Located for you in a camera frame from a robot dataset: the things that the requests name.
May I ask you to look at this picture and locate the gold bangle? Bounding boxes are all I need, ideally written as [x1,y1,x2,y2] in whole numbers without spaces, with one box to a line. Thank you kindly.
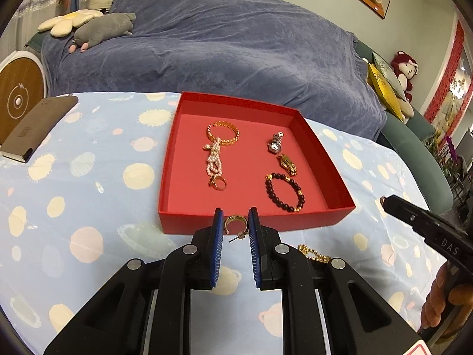
[206,120,239,146]

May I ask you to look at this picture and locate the white pearl bracelet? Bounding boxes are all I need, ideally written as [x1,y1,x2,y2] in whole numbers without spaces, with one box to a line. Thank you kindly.
[202,138,225,176]

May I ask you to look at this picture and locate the gold hoop earring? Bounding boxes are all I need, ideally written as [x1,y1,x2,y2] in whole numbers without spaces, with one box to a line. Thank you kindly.
[223,215,246,244]

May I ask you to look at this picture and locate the cream flower pillow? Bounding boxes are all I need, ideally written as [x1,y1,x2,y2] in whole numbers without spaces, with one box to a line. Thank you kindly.
[38,9,104,38]

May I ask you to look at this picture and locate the grey cushion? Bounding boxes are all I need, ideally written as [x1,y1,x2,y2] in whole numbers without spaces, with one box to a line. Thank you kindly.
[372,52,406,99]

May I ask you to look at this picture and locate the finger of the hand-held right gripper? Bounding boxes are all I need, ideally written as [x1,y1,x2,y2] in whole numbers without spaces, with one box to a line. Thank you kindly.
[382,194,431,235]

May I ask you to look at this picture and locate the white round wooden-top device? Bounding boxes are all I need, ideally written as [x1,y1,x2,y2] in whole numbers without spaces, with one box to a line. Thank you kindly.
[0,50,48,143]

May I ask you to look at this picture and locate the red monkey plush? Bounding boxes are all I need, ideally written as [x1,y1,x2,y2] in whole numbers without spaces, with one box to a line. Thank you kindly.
[391,51,420,102]

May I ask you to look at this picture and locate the green sofa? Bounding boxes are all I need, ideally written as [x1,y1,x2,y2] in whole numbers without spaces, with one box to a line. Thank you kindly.
[355,41,453,215]

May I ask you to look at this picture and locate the gold chain bracelet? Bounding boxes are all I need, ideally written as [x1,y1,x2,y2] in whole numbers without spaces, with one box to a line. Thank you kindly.
[297,244,332,265]

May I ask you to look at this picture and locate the blue-grey sofa blanket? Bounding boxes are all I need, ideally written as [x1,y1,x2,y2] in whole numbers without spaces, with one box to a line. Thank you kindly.
[41,0,387,143]

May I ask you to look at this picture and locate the potted orchid plant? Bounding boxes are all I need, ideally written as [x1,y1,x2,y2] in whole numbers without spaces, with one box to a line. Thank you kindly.
[441,135,464,178]

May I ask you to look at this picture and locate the gold watch-shaped ring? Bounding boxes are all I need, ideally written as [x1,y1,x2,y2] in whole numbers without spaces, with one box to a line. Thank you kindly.
[278,154,299,175]

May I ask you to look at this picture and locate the grey plush toy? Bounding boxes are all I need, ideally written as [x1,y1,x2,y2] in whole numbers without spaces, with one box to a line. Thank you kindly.
[68,12,135,53]

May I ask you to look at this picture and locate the cream plush toy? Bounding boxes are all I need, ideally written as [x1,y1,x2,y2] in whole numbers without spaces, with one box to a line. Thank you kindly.
[397,100,414,124]

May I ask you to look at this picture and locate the silver watch-shaped ring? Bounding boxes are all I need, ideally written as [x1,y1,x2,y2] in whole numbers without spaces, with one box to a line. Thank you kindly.
[267,131,284,155]

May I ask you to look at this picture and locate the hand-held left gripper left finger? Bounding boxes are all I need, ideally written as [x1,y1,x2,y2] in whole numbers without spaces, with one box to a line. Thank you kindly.
[43,208,225,355]

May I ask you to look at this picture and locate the yellow cushion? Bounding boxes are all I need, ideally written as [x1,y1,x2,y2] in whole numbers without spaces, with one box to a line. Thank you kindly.
[367,63,405,121]

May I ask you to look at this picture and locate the dark bead bracelet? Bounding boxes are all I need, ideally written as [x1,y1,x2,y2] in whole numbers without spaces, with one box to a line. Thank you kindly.
[265,172,306,214]

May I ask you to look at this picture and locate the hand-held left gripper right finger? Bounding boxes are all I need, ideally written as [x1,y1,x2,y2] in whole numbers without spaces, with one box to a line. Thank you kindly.
[248,207,425,355]

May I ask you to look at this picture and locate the brown notebook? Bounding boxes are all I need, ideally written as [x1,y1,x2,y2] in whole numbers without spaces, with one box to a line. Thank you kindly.
[0,95,79,163]

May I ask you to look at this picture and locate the red cardboard box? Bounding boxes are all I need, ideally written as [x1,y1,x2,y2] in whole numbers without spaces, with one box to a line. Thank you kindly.
[158,91,357,235]

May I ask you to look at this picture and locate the red paper wall decoration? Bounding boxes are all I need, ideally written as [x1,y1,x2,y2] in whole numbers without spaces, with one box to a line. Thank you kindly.
[424,20,466,122]

